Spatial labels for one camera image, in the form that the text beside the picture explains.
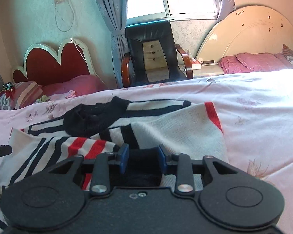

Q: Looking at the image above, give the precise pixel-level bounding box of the red heart-shaped headboard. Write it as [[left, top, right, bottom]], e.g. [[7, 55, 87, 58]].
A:
[[11, 38, 98, 83]]

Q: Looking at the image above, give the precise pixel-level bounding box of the black leather office chair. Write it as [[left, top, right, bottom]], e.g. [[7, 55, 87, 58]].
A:
[[121, 21, 194, 88]]

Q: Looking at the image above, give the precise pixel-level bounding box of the cream round headboard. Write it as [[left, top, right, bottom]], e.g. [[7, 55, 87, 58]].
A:
[[197, 5, 293, 65]]

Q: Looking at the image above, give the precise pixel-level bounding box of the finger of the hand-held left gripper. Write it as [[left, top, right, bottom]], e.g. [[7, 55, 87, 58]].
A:
[[0, 145, 13, 162]]

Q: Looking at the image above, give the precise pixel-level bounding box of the red flower decoration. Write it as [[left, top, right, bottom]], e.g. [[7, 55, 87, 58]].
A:
[[1, 82, 15, 97]]

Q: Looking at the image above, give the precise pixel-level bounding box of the blue-grey patterned curtain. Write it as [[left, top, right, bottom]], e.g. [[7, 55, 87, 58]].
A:
[[89, 0, 130, 88]]

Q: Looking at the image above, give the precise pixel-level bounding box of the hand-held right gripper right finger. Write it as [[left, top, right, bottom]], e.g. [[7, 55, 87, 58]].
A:
[[157, 144, 238, 197]]

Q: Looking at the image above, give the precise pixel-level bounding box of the white wall cable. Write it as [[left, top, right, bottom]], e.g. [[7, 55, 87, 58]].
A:
[[54, 0, 76, 33]]

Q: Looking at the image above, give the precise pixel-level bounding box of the dark pink pillow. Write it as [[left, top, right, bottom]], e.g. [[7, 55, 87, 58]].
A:
[[40, 74, 109, 97]]

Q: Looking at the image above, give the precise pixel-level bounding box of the striped knit sweater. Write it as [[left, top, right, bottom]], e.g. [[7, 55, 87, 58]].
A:
[[0, 96, 230, 234]]

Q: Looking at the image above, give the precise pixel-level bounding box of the tied blue-grey curtain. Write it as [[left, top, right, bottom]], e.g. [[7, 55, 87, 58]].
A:
[[216, 0, 236, 22]]

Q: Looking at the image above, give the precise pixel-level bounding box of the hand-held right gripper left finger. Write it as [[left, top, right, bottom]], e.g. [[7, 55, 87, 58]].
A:
[[47, 143, 130, 197]]

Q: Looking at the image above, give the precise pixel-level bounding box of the pink floral blanket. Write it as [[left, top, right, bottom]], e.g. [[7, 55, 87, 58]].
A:
[[0, 68, 293, 234]]

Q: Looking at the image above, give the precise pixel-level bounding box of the cream nightstand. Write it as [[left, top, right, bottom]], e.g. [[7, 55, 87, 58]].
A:
[[192, 63, 224, 78]]

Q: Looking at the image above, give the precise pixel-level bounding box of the pink checked pillow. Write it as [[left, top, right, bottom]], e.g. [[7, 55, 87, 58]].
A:
[[218, 52, 293, 75]]

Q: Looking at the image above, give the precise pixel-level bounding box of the striped pillow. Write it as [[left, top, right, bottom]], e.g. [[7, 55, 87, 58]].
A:
[[0, 81, 43, 111]]

